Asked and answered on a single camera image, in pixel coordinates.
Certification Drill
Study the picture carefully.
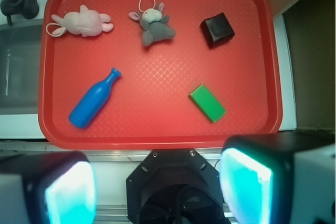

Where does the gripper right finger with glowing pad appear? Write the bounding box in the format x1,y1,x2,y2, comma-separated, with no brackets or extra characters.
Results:
219,131,335,223

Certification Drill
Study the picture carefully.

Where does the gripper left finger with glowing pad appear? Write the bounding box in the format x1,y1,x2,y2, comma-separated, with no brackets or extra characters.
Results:
1,151,98,223

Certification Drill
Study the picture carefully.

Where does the red plastic tray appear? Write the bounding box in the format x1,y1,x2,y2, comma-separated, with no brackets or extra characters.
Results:
38,0,282,150

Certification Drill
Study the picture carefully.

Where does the pink plush bunny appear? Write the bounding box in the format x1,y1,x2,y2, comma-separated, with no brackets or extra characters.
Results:
45,5,114,37

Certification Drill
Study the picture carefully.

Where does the blue plastic bottle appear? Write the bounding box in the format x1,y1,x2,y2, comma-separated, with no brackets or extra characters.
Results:
68,68,121,129

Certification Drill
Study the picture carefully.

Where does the green rectangular block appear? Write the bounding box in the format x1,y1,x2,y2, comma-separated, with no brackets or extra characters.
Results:
189,84,226,123

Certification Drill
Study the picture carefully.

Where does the grey sink basin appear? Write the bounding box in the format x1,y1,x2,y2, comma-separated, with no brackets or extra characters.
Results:
1,19,43,115

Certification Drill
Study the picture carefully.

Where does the dark brown block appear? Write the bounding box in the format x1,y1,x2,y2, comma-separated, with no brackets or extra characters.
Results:
200,12,235,48

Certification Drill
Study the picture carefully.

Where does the black faucet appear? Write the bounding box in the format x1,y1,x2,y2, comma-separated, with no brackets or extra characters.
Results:
1,0,39,26

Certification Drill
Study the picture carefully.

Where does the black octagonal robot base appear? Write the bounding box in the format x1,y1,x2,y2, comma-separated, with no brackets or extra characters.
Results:
125,149,230,223

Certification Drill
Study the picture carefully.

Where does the grey plush donkey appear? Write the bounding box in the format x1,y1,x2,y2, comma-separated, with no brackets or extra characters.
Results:
128,0,176,47

